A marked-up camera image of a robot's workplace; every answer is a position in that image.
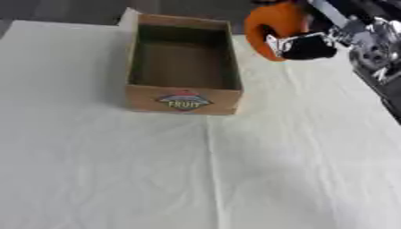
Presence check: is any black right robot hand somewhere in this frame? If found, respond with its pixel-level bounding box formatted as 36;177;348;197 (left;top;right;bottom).
252;0;357;61

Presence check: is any orange round toy fruit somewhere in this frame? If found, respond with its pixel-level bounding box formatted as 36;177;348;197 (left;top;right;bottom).
243;1;312;63

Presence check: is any tan cardboard box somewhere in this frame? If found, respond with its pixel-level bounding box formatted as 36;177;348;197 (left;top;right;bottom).
122;13;246;116

